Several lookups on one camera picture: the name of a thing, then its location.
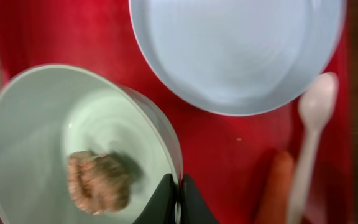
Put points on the brown food scrap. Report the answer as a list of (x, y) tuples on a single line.
[(98, 183)]

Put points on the mint green bowl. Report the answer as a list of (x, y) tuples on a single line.
[(51, 111)]

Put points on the orange carrot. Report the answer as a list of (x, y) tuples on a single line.
[(273, 205)]

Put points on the light blue plate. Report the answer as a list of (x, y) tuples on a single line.
[(237, 57)]

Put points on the red plastic tray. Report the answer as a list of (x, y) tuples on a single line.
[(227, 156)]

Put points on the white plastic spoon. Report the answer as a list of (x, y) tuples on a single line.
[(315, 107)]

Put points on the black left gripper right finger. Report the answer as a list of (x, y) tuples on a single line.
[(194, 209)]

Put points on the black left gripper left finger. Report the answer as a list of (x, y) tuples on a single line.
[(161, 207)]

